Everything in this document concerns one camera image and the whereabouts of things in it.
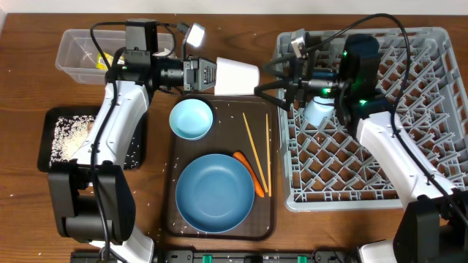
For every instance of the dark blue plate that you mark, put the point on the dark blue plate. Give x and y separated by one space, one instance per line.
214 193

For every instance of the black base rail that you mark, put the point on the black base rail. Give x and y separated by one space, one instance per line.
188 256

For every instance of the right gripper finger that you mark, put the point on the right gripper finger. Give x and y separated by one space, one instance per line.
270 67
270 95

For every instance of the pink cup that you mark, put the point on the pink cup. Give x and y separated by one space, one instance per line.
235 78

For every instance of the grey dishwasher rack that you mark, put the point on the grey dishwasher rack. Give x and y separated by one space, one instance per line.
324 168

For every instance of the brown serving tray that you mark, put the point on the brown serving tray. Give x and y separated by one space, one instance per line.
228 135

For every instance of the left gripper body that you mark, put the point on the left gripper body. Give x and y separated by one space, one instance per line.
190 74

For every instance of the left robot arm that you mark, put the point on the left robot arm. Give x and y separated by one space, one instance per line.
91 199

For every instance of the wooden chopstick left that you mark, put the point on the wooden chopstick left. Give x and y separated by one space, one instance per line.
255 153

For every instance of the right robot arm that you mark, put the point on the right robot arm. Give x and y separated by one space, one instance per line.
434 224

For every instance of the yellow green snack wrapper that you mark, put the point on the yellow green snack wrapper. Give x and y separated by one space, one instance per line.
101 61

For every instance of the white rice pile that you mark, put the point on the white rice pile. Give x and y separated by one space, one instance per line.
70 133

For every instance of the light blue bowl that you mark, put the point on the light blue bowl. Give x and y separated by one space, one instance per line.
191 119

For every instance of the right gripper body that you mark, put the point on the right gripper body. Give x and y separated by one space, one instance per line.
302 74

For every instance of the clear plastic bin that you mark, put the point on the clear plastic bin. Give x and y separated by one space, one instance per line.
77 53

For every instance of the orange carrot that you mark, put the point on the orange carrot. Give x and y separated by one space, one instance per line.
257 187

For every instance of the light blue cup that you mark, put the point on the light blue cup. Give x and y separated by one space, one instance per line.
318 109

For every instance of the white tissue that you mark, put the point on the white tissue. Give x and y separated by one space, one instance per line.
166 53

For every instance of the black plastic tray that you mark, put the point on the black plastic tray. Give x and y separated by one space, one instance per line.
48 129

